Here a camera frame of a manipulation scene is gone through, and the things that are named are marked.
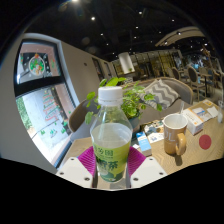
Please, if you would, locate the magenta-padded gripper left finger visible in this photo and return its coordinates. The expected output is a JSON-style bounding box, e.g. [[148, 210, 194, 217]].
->
[[55, 145, 98, 189]]

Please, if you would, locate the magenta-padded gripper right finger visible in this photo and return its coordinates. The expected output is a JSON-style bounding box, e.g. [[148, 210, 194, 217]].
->
[[127, 145, 168, 189]]

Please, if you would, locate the green-labelled clear drink bottle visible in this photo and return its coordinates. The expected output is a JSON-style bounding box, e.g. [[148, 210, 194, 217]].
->
[[89, 85, 134, 184]]

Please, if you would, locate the small blue white box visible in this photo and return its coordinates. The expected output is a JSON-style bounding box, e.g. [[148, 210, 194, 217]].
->
[[135, 130, 153, 157]]

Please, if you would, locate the colourful printed brochure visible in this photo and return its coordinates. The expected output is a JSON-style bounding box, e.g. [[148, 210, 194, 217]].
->
[[143, 119, 165, 145]]

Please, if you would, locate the brown ceramic mug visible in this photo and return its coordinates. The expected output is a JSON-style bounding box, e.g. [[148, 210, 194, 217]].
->
[[162, 113, 189, 157]]

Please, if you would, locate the grey curved sofa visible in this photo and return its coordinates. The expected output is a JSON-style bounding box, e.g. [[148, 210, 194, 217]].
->
[[67, 76, 195, 143]]

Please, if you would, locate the white orange cardboard box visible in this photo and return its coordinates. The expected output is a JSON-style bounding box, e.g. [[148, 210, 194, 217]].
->
[[181, 107, 205, 136]]

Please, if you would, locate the clear stirring straw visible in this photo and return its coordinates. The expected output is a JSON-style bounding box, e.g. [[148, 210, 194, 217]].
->
[[179, 101, 186, 117]]

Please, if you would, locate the green potted plant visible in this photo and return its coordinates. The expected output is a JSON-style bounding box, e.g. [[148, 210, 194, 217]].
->
[[84, 76, 164, 133]]

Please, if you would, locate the grey white zigzag pillow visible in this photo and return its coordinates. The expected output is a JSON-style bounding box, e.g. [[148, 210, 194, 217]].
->
[[141, 78, 181, 111]]

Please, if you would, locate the blue white leaflet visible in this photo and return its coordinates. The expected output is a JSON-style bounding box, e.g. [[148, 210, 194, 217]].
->
[[193, 106, 208, 118]]

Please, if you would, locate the white printed leaflet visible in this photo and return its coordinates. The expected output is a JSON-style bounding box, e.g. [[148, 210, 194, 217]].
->
[[205, 105, 220, 122]]

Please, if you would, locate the yellow square card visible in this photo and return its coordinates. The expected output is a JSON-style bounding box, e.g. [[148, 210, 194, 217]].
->
[[201, 99, 215, 108]]

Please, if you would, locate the group of dining chairs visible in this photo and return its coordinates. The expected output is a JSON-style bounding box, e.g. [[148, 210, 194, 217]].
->
[[166, 64, 224, 102]]

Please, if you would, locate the wooden lattice partition screen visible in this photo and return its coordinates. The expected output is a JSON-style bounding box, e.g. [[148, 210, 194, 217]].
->
[[112, 49, 188, 80]]

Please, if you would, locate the group of ceiling lights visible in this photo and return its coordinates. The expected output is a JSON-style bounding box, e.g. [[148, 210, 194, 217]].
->
[[69, 0, 208, 48]]

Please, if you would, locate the colourful wall poster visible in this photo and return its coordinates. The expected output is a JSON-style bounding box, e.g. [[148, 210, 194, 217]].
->
[[17, 42, 62, 84]]

